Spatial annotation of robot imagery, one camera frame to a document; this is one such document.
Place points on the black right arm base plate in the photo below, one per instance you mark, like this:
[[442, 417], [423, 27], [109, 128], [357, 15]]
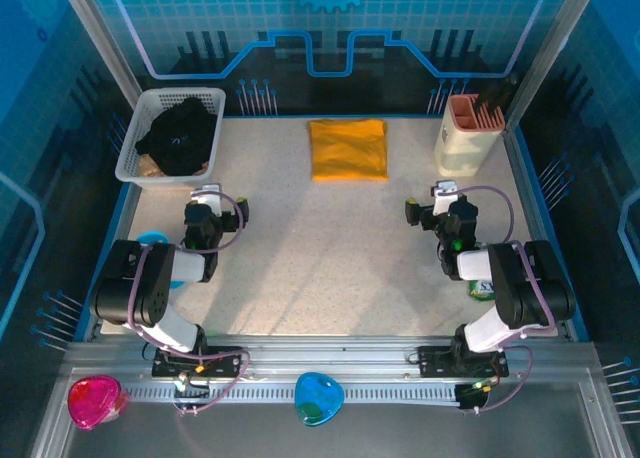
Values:
[[432, 358]]

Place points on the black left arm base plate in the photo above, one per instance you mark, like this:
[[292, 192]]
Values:
[[225, 355]]

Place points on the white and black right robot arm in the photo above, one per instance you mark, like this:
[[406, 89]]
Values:
[[525, 288]]

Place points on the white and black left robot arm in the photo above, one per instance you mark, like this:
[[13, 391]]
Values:
[[150, 278]]

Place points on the white plastic mesh basket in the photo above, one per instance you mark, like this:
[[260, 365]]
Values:
[[150, 100]]

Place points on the cyan round plate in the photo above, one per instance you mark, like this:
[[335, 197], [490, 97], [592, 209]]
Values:
[[152, 238]]

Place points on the cream holder with pink top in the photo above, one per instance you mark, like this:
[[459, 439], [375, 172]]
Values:
[[462, 143]]

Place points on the green snack bag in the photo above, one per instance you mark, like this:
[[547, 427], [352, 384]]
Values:
[[481, 292]]

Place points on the black kitchen knife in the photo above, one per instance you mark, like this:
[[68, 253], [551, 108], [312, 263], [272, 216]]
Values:
[[492, 100]]

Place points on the black t-shirt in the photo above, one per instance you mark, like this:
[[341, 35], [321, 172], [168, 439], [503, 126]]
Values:
[[175, 138]]

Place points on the small black circuit board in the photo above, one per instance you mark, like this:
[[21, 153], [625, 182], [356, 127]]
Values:
[[472, 393], [192, 388]]

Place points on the aluminium mounting rail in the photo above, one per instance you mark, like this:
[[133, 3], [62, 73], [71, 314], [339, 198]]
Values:
[[325, 353]]

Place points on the yellow t-shirt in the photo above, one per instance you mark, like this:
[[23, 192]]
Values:
[[350, 150]]

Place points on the aluminium frame post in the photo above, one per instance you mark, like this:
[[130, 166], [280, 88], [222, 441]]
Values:
[[102, 43], [555, 43]]

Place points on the blue heart-shaped container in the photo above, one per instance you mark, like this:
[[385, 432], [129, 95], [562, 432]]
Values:
[[317, 398]]

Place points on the pink heart-shaped container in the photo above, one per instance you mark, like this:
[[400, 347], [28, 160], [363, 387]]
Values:
[[95, 403]]

